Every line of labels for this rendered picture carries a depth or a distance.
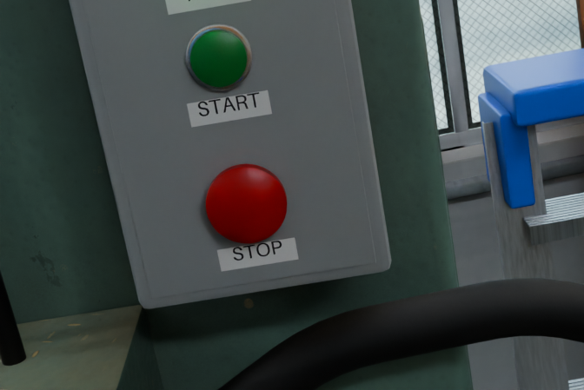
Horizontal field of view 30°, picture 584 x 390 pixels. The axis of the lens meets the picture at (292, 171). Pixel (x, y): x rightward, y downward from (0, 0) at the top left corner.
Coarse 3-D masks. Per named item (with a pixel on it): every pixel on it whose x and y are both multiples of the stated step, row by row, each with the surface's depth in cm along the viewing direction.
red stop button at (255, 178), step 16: (224, 176) 40; (240, 176) 40; (256, 176) 40; (272, 176) 40; (208, 192) 40; (224, 192) 40; (240, 192) 40; (256, 192) 40; (272, 192) 40; (208, 208) 40; (224, 208) 40; (240, 208) 40; (256, 208) 40; (272, 208) 40; (224, 224) 40; (240, 224) 40; (256, 224) 40; (272, 224) 40; (240, 240) 40; (256, 240) 40
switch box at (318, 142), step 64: (128, 0) 39; (256, 0) 39; (320, 0) 39; (128, 64) 39; (256, 64) 39; (320, 64) 39; (128, 128) 40; (192, 128) 40; (256, 128) 40; (320, 128) 40; (128, 192) 41; (192, 192) 41; (320, 192) 41; (192, 256) 42; (320, 256) 42; (384, 256) 42
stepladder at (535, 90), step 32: (512, 64) 138; (544, 64) 135; (576, 64) 132; (480, 96) 138; (512, 96) 126; (544, 96) 125; (576, 96) 126; (512, 128) 128; (512, 160) 129; (512, 192) 131; (512, 224) 134; (544, 224) 131; (576, 224) 131; (512, 256) 135; (544, 256) 135; (544, 352) 137; (544, 384) 137; (576, 384) 141
